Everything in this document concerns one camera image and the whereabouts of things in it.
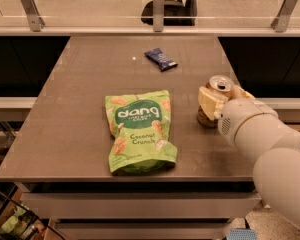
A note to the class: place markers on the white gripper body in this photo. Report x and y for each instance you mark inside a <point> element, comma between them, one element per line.
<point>240,113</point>

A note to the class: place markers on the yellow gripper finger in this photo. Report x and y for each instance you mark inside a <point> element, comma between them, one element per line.
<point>211,102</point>
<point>239,92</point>

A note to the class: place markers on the orange soda can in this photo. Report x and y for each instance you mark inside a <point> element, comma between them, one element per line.
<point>221,84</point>

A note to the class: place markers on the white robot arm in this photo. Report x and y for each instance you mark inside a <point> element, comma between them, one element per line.
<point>272,147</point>

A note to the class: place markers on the green rice chip bag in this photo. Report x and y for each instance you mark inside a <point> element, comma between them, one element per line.
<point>140,125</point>

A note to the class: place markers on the blue snack bar wrapper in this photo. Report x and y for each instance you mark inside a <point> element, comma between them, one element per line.
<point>162,61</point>

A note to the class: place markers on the black office chair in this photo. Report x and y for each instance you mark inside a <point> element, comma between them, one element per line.
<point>180,12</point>

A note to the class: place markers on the blue mesh object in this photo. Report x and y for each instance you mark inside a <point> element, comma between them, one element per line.
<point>241,234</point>

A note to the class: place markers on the grey lower drawer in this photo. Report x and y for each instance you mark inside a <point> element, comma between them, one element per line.
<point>143,230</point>

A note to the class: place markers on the grey drawer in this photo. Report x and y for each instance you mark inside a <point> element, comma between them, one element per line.
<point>140,205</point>
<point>143,230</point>

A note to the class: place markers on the grey upper drawer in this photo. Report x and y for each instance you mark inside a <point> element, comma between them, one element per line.
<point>140,205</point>

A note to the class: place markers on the right metal railing bracket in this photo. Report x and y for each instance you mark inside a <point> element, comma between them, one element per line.
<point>281,21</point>

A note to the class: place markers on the metal railing bracket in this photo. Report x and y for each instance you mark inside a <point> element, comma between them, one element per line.
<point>281,21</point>
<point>158,15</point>
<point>35,21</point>

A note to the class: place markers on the middle metal railing bracket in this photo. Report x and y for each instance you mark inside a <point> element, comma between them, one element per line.
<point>158,15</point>

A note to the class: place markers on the left metal railing bracket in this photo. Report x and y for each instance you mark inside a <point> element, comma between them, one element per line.
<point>35,21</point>

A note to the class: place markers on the wire basket with items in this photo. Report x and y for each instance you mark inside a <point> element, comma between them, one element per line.
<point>23,223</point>

